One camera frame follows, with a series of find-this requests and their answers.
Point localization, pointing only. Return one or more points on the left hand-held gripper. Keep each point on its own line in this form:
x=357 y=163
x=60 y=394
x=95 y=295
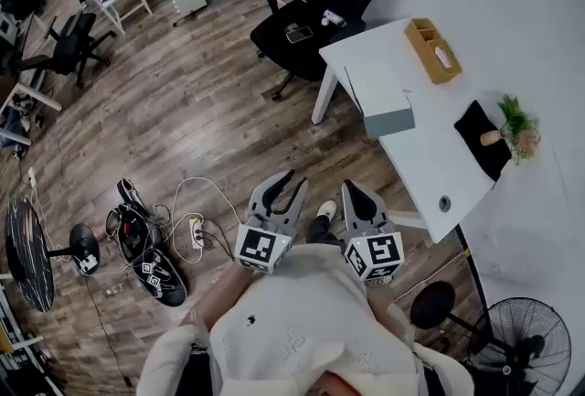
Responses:
x=262 y=248

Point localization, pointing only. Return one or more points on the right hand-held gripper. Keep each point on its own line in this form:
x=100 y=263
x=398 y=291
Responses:
x=375 y=254

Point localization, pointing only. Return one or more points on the person's right forearm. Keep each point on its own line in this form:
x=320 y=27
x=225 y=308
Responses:
x=384 y=307

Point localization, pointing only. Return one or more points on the person's left forearm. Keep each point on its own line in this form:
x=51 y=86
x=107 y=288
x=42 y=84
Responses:
x=224 y=298

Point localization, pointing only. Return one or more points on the person's right white shoe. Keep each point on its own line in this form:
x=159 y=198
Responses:
x=326 y=207

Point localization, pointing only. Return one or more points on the person's black trousers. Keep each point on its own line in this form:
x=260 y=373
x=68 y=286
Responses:
x=320 y=229

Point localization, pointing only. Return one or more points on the silver wristwatch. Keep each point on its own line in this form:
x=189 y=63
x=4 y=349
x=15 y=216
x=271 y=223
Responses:
x=381 y=281

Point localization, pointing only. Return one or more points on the round grey desk grommet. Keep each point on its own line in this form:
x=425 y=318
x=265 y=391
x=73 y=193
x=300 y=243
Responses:
x=444 y=203

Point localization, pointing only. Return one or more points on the white power strip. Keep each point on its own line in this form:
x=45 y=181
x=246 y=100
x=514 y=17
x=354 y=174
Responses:
x=196 y=233

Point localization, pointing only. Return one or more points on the person's cream knit sweater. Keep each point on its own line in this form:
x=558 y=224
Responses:
x=297 y=325

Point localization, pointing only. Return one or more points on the black cloth pouch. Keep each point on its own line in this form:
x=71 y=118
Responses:
x=480 y=142

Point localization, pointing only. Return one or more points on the pink ceramic vase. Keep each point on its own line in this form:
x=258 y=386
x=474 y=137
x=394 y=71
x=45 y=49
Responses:
x=490 y=138

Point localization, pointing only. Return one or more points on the white smartphone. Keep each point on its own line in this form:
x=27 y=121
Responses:
x=299 y=34

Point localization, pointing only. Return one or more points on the artificial green plant pink flowers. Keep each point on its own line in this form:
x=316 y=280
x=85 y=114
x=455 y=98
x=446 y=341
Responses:
x=518 y=129

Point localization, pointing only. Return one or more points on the small white handheld device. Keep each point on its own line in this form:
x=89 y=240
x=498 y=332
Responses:
x=332 y=18

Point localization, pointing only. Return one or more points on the black swivel chair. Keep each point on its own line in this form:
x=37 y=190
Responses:
x=73 y=39

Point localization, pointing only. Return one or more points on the black pedestal fan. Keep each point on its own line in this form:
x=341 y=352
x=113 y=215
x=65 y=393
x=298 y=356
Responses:
x=29 y=257
x=432 y=305

